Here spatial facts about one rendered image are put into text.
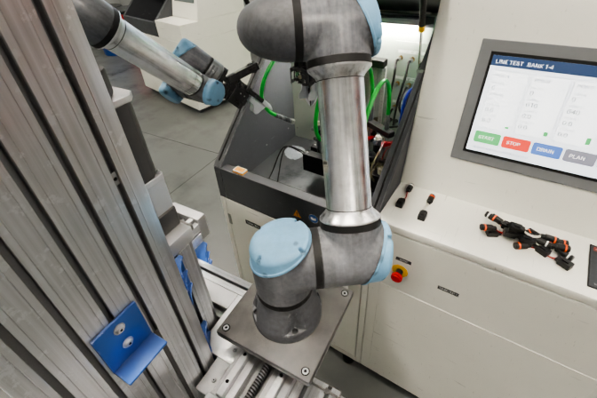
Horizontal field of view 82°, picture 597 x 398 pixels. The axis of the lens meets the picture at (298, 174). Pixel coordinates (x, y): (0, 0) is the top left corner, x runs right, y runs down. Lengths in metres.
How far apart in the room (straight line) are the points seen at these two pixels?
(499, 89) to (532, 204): 0.35
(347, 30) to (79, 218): 0.47
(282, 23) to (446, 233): 0.76
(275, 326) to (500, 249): 0.66
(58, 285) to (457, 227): 0.96
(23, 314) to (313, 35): 0.53
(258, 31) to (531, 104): 0.78
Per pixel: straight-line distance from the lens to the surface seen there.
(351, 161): 0.61
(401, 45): 1.41
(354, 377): 1.89
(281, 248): 0.62
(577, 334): 1.20
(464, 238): 1.10
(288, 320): 0.73
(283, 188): 1.26
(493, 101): 1.14
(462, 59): 1.14
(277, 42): 0.60
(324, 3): 0.61
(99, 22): 0.85
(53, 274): 0.51
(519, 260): 1.10
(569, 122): 1.15
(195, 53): 1.17
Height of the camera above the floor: 1.72
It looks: 36 degrees down
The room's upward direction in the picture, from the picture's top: 4 degrees counter-clockwise
